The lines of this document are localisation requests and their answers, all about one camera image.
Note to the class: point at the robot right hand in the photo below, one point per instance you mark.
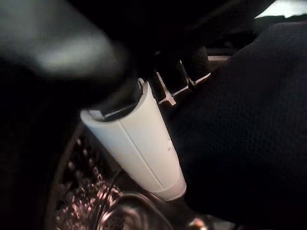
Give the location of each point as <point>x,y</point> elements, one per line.
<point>134,134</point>

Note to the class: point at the blue garment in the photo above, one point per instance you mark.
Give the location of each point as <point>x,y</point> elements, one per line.
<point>239,134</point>

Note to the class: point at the grey washing machine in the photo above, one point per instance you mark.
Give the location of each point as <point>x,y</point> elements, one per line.
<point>91,196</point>

